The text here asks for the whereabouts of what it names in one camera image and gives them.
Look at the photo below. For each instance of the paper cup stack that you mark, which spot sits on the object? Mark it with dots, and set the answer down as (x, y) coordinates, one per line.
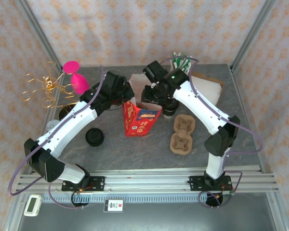
(169, 113)

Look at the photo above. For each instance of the red paper bag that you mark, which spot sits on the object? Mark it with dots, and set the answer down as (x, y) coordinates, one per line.
(139, 122)

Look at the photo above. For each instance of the black cup lid stack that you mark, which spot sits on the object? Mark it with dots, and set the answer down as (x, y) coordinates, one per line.
(94, 136)

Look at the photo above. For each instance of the brown pulp carrier stack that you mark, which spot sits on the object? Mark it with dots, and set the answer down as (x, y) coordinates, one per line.
(183, 144)

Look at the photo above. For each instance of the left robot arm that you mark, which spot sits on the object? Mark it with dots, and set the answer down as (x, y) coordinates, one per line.
(67, 125)

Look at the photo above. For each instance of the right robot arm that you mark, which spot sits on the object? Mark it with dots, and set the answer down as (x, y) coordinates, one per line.
(200, 106)

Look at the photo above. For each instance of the green white paper packet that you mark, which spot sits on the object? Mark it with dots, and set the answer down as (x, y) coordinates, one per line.
(173, 65)
(187, 64)
(176, 60)
(182, 62)

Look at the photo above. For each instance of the pink goblet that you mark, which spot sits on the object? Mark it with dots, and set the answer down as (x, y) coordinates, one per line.
(80, 83)
(71, 67)

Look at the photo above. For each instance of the white round disc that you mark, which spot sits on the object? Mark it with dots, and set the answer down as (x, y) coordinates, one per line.
(51, 125)

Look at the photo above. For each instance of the small number display card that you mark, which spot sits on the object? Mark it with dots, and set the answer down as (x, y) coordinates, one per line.
(113, 205)

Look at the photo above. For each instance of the white digital timer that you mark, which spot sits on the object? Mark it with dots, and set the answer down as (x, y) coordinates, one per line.
(32, 204)

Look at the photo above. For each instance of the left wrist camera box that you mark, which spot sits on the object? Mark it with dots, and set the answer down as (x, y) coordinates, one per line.
(114, 80)

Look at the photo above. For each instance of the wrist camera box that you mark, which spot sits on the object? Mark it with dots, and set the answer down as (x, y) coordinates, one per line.
(156, 71)
(114, 80)

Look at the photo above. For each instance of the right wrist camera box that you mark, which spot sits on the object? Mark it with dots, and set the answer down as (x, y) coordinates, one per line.
(156, 71)

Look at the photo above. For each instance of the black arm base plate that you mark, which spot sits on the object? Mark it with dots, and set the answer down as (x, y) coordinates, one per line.
(195, 184)
(97, 184)

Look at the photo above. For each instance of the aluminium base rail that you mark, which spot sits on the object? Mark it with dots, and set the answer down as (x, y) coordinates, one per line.
(147, 180)

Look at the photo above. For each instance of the aluminium frame post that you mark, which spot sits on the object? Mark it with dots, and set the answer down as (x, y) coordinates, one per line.
(38, 31)
(254, 31)

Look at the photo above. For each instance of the aluminium table side rail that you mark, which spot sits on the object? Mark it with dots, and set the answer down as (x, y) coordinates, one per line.
(13, 221)
(281, 221)

